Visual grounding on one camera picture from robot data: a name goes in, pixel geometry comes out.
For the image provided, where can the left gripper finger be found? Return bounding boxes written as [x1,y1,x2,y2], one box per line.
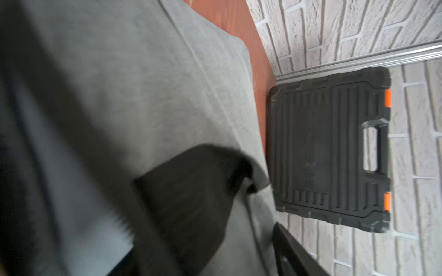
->
[272,223,329,276]

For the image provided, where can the grey laptop bag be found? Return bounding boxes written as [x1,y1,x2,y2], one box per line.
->
[1,1,278,276]

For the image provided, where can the black tool case orange latches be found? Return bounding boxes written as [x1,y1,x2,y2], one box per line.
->
[266,67,391,233]

